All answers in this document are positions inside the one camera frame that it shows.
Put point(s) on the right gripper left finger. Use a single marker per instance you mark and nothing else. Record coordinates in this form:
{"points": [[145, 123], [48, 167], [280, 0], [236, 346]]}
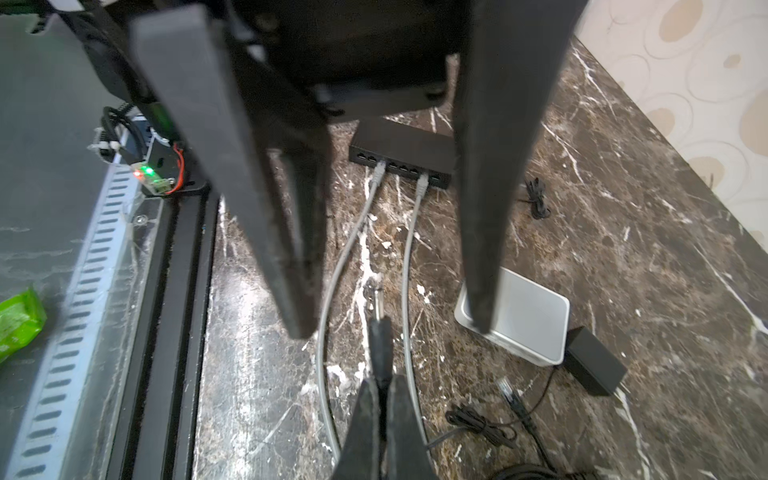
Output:
{"points": [[360, 455]]}

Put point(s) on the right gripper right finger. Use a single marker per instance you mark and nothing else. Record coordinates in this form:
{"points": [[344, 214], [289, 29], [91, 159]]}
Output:
{"points": [[406, 454]]}

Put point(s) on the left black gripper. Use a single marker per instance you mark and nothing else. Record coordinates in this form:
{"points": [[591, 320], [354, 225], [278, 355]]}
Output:
{"points": [[259, 140]]}

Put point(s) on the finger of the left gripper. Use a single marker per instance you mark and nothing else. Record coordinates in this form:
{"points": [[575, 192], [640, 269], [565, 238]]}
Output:
{"points": [[510, 58]]}

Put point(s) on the white rectangular device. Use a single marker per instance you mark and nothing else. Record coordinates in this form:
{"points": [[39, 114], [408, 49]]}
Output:
{"points": [[530, 320]]}

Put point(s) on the small black adapter with cable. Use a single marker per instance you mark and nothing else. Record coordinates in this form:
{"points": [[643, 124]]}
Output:
{"points": [[586, 359]]}

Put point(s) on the black power adapter with plug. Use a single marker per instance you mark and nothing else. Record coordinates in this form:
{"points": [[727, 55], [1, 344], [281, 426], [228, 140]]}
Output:
{"points": [[535, 189]]}

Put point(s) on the colourful snack packet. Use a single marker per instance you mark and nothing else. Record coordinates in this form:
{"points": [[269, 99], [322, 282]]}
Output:
{"points": [[18, 324]]}

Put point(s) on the black front rail base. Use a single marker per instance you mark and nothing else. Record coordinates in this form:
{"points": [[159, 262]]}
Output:
{"points": [[107, 236]]}

